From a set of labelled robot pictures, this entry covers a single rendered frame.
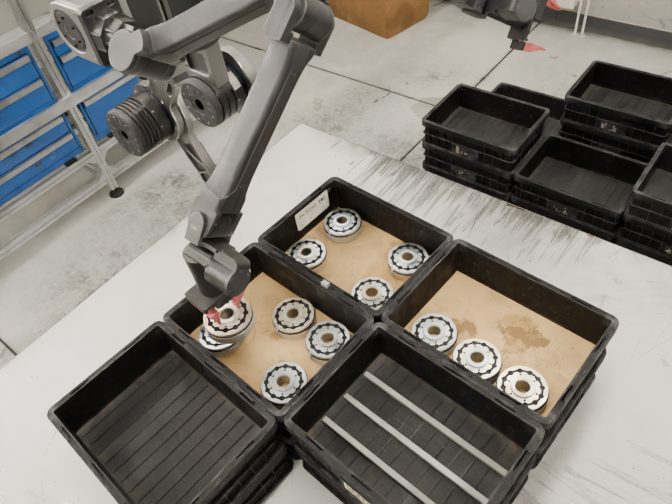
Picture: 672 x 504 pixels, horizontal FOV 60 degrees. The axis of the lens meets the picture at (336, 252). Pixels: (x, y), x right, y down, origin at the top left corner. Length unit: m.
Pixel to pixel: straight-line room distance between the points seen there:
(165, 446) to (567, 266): 1.11
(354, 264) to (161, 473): 0.66
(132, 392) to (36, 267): 1.82
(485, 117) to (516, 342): 1.36
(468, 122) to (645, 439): 1.48
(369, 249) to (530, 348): 0.48
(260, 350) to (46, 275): 1.87
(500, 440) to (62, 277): 2.30
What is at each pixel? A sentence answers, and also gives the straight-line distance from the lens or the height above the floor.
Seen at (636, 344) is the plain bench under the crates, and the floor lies 0.70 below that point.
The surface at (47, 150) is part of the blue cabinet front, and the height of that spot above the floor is 0.43.
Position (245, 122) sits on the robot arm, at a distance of 0.98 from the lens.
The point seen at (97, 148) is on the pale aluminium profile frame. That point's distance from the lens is 3.18.
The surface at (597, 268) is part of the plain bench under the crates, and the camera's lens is 1.71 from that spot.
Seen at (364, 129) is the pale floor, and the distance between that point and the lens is 3.32.
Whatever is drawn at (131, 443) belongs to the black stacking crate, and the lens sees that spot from 1.37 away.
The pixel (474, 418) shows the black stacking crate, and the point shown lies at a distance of 1.26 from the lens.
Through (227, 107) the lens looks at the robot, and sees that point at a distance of 1.58.
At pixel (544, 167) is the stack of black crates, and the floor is 0.38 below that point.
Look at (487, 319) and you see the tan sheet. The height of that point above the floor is 0.83.
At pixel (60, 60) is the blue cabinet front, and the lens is 3.00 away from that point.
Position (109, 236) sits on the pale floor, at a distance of 3.12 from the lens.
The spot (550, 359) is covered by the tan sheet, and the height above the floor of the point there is 0.83.
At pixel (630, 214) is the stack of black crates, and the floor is 0.49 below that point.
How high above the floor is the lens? 1.96
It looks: 48 degrees down
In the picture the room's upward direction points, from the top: 10 degrees counter-clockwise
